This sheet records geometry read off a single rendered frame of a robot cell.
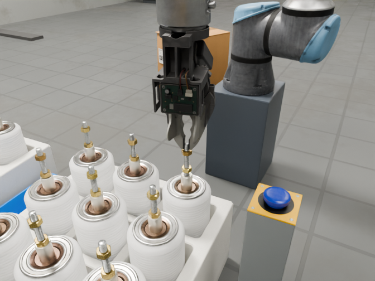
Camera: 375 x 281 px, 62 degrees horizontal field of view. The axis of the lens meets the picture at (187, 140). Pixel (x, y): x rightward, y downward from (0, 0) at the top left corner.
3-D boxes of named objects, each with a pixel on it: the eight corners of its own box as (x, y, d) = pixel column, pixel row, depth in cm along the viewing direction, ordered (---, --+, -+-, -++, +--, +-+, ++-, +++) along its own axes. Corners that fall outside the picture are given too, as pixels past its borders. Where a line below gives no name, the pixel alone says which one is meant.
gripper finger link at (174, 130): (159, 160, 52) (159, 111, 48) (169, 142, 57) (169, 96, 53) (177, 163, 52) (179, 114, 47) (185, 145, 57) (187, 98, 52)
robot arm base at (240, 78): (234, 74, 102) (236, 43, 97) (279, 82, 96) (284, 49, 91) (214, 89, 91) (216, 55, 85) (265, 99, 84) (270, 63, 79)
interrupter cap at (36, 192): (63, 202, 57) (62, 199, 57) (22, 203, 57) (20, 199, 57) (75, 177, 63) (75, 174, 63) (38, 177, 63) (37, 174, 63)
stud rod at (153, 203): (159, 222, 51) (157, 186, 47) (154, 225, 50) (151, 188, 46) (155, 218, 51) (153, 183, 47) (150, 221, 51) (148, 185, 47)
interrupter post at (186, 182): (185, 193, 59) (184, 179, 58) (178, 187, 61) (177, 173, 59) (195, 188, 60) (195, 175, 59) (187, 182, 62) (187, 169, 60)
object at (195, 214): (181, 276, 64) (181, 211, 55) (157, 246, 71) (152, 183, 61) (216, 253, 69) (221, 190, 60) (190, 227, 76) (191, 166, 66)
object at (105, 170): (113, 199, 84) (104, 141, 75) (127, 221, 77) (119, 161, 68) (77, 212, 80) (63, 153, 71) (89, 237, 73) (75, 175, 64)
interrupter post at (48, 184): (54, 193, 59) (50, 179, 58) (41, 193, 59) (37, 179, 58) (58, 185, 61) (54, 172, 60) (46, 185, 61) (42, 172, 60)
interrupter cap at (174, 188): (182, 207, 56) (182, 203, 56) (159, 185, 61) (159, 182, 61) (214, 190, 60) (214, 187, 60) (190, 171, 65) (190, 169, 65)
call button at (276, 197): (265, 192, 50) (267, 182, 49) (291, 199, 49) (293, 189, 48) (259, 208, 47) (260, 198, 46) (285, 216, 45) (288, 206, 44)
